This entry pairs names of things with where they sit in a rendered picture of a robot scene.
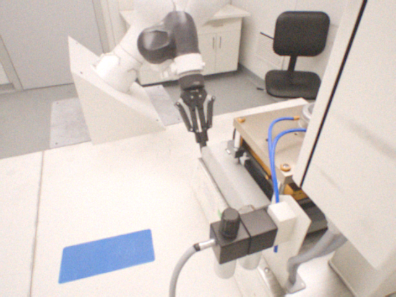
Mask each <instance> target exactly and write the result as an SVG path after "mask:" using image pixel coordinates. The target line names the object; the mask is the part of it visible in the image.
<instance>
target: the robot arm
mask: <svg viewBox="0 0 396 297"><path fill-rule="evenodd" d="M230 1H231V0H133V2H134V18H133V21H132V24H131V26H130V28H129V30H128V31H127V32H126V34H125V35H124V38H123V39H122V41H121V42H120V43H118V45H117V46H116V47H115V49H114V50H112V52H110V53H106V54H102V55H101V56H100V59H101V60H96V61H95V62H94V63H93V64H91V65H90V67H91V68H92V69H93V70H94V71H95V72H96V73H97V74H98V76H99V78H101V79H102V80H103V81H104V82H106V83H107V84H108V85H110V86H111V87H113V88H114V89H116V90H117V91H120V92H123V93H126V94H128V95H130V94H131V92H130V87H131V86H132V84H133V82H134V81H135V79H136V78H137V70H138V69H140V67H141V66H142V65H143V64H142V63H143V62H144V61H145V64H146V65H147V66H148V67H149V68H150V69H151V70H153V71H158V72H160V78H162V79H166V80H176V79H178V80H179V86H180V90H181V96H180V100H178V101H177V102H176V103H174V106H175V107H176V108H177V109H178V110H179V112H180V114H181V117H182V119H183V121H184V123H185V127H186V129H187V131H188V132H193V133H194V135H195V139H196V143H199V146H200V152H201V154H202V148H203V147H205V146H207V143H206V142H208V141H209V138H208V135H207V131H208V129H210V128H211V127H212V121H213V103H214V101H215V97H214V96H212V97H211V96H210V95H208V94H207V92H206V89H205V83H204V76H203V74H201V73H203V72H204V67H206V63H203V60H202V54H201V52H200V49H199V41H198V36H197V31H198V29H200V28H201V26H203V25H204V24H205V23H206V22H208V21H209V20H210V19H211V17H213V16H214V15H215V14H216V13H217V12H218V11H219V10H220V9H221V8H223V7H224V6H225V5H227V4H228V3H229V2H230ZM161 71H162V72H161ZM205 100H206V101H207V115H206V122H205V112H204V102H205ZM183 102H184V104H185V105H186V106H187V107H188V108H189V112H190V116H191V123H192V125H191V123H190V121H189V119H188V116H187V114H186V112H185V110H184V106H183V105H184V104H183ZM196 107H197V110H198V114H199V121H200V126H201V130H202V131H200V132H199V125H198V121H197V115H196Z"/></svg>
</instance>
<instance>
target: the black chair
mask: <svg viewBox="0 0 396 297"><path fill-rule="evenodd" d="M329 27H330V17H329V15H328V14H327V13H325V12H323V11H285V12H282V13H281V14H280V15H279V16H278V18H277V20H276V23H275V31H274V33H273V43H272V49H273V52H274V53H275V54H276V55H278V56H288V57H290V60H289V63H288V69H287V70H280V69H271V70H269V71H267V72H266V74H265V77H264V80H265V88H258V87H257V90H262V91H264V90H266V93H267V94H268V95H270V96H271V97H275V98H288V101H289V100H292V99H298V98H302V99H303V100H314V101H316V99H317V95H318V93H319V89H320V86H321V83H322V82H321V79H320V77H319V76H318V75H317V74H316V73H314V72H310V71H295V66H296V62H297V58H298V56H306V57H314V56H317V55H319V54H321V52H323V50H324V48H325V43H326V40H327V35H328V34H329Z"/></svg>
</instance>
